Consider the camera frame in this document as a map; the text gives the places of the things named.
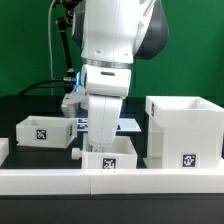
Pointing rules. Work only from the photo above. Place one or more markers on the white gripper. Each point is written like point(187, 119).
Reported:
point(103, 116)

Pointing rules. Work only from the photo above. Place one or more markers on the white front drawer box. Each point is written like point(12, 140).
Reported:
point(121, 155)

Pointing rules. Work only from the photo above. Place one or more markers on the white drawer box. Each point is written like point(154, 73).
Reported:
point(50, 132)
point(121, 155)

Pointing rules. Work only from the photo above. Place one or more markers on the white drawer cabinet frame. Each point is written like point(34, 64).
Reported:
point(183, 133)

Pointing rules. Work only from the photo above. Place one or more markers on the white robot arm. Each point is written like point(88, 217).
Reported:
point(113, 33)

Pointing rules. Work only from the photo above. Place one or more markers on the marker sheet on table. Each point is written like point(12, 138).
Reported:
point(124, 125)

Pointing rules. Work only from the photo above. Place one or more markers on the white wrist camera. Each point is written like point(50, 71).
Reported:
point(71, 102)

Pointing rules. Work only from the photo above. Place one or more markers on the white obstacle wall fence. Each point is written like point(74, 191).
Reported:
point(99, 182)

